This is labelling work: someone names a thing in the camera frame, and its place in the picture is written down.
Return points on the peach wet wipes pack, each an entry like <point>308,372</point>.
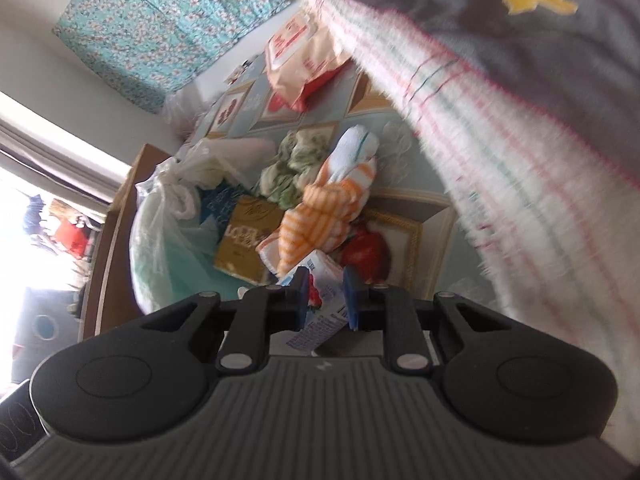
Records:
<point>301,57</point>

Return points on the teal floral wall cloth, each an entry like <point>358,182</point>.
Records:
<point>147,50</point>

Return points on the orange striped towel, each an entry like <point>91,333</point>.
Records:
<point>321,221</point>

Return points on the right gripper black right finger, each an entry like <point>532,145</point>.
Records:
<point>389,310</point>

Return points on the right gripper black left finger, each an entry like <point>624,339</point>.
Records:
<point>261,312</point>

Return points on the strawberry yogurt cup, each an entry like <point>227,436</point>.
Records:
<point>326,312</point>

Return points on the green floral cloth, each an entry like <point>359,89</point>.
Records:
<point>299,158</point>

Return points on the gold snack packet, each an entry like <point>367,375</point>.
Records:
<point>253,219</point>

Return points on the grey quilt with yellow patches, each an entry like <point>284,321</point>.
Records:
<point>528,111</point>

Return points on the brown cardboard box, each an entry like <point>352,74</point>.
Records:
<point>109,297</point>

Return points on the white plastic bag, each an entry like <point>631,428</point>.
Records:
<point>180,216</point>

